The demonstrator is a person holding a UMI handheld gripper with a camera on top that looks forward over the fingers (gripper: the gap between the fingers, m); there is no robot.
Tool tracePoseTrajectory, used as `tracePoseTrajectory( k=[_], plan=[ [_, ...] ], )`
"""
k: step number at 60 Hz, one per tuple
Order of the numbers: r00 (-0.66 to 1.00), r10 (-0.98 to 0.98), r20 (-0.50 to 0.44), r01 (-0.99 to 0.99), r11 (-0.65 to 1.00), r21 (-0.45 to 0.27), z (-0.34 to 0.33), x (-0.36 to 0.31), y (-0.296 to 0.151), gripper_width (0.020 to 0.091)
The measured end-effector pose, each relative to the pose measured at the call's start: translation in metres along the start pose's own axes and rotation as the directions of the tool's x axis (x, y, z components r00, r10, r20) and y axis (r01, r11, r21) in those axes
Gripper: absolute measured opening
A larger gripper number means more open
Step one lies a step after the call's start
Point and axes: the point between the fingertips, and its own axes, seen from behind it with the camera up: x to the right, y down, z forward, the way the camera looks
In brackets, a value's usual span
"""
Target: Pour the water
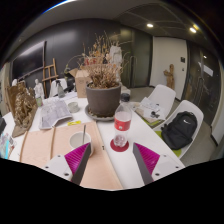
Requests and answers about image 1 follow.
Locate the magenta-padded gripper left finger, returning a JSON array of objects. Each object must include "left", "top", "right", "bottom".
[{"left": 43, "top": 142, "right": 92, "bottom": 186}]

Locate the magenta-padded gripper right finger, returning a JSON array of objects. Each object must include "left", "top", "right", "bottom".
[{"left": 132, "top": 142, "right": 185, "bottom": 186}]

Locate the clear red-labelled water bottle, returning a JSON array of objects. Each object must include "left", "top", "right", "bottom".
[{"left": 113, "top": 93, "right": 133, "bottom": 148}]

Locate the white ceramic mug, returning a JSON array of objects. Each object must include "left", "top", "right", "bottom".
[{"left": 68, "top": 130, "right": 93, "bottom": 156}]

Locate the beige wooden board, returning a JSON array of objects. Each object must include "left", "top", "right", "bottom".
[
  {"left": 49, "top": 121, "right": 124, "bottom": 191},
  {"left": 18, "top": 127, "right": 57, "bottom": 169}
]

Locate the metal spoon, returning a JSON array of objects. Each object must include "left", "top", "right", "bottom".
[{"left": 81, "top": 124, "right": 87, "bottom": 146}]

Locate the flat round red coaster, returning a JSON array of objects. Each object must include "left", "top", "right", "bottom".
[{"left": 109, "top": 138, "right": 130, "bottom": 153}]

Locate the yellow tag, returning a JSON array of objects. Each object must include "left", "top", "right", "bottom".
[{"left": 67, "top": 120, "right": 82, "bottom": 127}]

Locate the black backpack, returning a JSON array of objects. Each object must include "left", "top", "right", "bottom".
[{"left": 160, "top": 110, "right": 198, "bottom": 150}]

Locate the grey plant saucer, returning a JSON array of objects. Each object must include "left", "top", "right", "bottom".
[{"left": 84, "top": 104, "right": 116, "bottom": 122}]

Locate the stack of papers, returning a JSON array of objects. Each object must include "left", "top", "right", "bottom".
[{"left": 134, "top": 97, "right": 166, "bottom": 126}]

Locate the printed newspaper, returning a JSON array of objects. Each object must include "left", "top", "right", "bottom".
[{"left": 38, "top": 99, "right": 74, "bottom": 130}]

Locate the small white jar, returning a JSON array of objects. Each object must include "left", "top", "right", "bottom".
[{"left": 67, "top": 101, "right": 80, "bottom": 114}]

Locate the grey pot with dried plant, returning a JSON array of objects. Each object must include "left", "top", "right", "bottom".
[{"left": 79, "top": 31, "right": 129, "bottom": 118}]

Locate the white plastic chair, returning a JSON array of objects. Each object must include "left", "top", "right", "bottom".
[{"left": 134, "top": 84, "right": 177, "bottom": 129}]

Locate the white chair with green cushion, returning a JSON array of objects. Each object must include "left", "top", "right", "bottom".
[{"left": 154, "top": 99, "right": 204, "bottom": 159}]

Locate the small green-labelled bottle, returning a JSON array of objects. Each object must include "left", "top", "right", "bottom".
[{"left": 35, "top": 96, "right": 44, "bottom": 108}]

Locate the dark spray bottle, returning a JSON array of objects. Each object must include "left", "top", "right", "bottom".
[{"left": 55, "top": 79, "right": 66, "bottom": 99}]

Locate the colourful painted book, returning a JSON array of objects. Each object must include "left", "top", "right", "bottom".
[{"left": 0, "top": 132, "right": 16, "bottom": 160}]

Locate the white chair behind table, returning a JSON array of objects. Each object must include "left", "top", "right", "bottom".
[{"left": 49, "top": 78, "right": 69, "bottom": 98}]

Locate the brown cardboard box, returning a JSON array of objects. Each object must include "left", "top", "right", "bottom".
[{"left": 69, "top": 68, "right": 92, "bottom": 99}]

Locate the small white plaster bust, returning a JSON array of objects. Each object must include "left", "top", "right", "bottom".
[{"left": 33, "top": 78, "right": 45, "bottom": 99}]

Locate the black desktop device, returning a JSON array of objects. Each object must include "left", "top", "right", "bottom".
[{"left": 0, "top": 116, "right": 7, "bottom": 134}]

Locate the brown wooden figure statue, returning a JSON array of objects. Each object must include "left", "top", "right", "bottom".
[{"left": 163, "top": 63, "right": 176, "bottom": 90}]

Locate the wooden easel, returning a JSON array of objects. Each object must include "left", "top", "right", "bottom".
[{"left": 42, "top": 58, "right": 59, "bottom": 99}]

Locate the tall white plaster statue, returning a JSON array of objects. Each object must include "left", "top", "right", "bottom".
[{"left": 109, "top": 45, "right": 131, "bottom": 94}]

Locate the black wall screen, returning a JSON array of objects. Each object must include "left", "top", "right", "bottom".
[{"left": 12, "top": 40, "right": 47, "bottom": 81}]

